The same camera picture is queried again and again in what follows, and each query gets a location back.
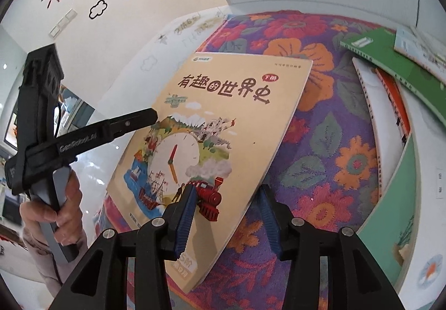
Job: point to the person's left forearm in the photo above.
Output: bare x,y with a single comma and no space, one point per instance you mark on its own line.
45,264

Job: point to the white wall switches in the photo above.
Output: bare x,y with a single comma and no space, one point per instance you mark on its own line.
62,24

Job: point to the pale blue and olive book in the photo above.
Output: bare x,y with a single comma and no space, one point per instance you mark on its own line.
418,48

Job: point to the red orange book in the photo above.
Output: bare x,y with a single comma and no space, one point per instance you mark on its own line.
393,97

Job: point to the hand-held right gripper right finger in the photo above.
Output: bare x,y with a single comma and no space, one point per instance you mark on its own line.
270,222

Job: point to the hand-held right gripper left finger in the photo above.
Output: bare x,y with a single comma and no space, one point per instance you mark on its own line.
184,222

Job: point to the black cloud wall decal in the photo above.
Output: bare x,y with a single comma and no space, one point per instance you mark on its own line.
98,10

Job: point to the person's left hand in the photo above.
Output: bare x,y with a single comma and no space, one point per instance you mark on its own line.
38,219

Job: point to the floral purple blanket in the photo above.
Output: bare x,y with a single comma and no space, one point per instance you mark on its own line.
313,174

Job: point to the mint green and white book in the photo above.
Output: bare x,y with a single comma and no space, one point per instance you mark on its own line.
390,212

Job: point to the dark green book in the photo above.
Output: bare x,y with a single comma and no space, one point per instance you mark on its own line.
383,52

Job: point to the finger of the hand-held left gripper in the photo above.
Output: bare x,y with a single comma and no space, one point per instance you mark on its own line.
129,123

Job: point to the white book with dotted spine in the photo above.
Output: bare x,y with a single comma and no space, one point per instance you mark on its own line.
366,93

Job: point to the beige book with clock picture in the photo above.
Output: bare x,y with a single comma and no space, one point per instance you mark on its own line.
223,114

